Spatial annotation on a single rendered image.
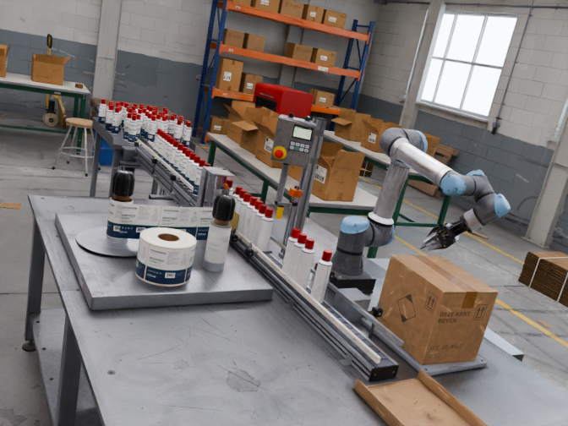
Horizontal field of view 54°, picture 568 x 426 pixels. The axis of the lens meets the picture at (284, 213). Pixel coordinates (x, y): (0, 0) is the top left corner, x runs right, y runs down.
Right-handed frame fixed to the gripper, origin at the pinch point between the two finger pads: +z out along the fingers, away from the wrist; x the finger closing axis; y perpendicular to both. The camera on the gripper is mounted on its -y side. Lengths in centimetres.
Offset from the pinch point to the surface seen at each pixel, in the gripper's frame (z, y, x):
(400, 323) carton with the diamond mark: 11.8, 30.6, 16.5
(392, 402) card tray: 11, 66, 29
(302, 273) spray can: 36.9, 28.0, -15.8
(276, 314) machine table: 46, 44, -8
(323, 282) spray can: 28.3, 33.2, -9.1
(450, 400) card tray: 0, 54, 39
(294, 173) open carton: 122, -187, -84
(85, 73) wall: 474, -458, -456
